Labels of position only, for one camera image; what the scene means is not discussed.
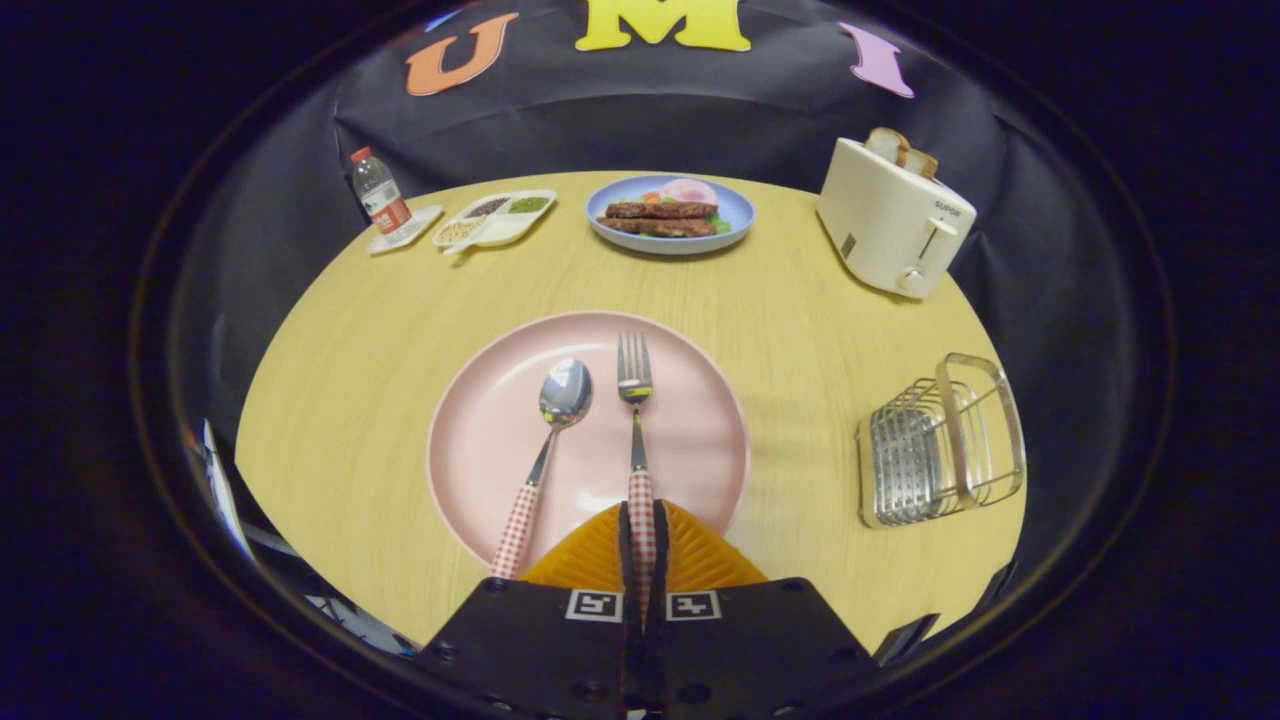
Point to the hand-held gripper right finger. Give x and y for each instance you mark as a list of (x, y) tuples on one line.
[(750, 650)]

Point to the green lettuce leaf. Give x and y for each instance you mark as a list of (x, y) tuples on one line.
[(720, 222)]

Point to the white toaster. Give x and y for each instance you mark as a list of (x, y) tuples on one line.
[(880, 220)]

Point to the clear water bottle red label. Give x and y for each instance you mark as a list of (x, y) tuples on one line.
[(380, 195)]

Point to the brown meat patty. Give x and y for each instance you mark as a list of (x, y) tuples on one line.
[(660, 210), (658, 227)]

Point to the blue plate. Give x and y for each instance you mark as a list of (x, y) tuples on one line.
[(737, 210)]

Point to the pink plate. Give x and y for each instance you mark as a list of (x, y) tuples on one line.
[(690, 440)]

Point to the toast slice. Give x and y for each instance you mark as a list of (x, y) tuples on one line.
[(886, 145), (922, 163)]

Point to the white square coaster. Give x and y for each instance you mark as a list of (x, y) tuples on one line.
[(425, 221)]

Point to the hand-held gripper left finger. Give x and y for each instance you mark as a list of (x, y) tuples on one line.
[(540, 650)]

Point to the white divided dish of beans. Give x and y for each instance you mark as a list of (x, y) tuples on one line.
[(500, 231)]

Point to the pink ham slice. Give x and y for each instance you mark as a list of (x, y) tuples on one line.
[(688, 190)]

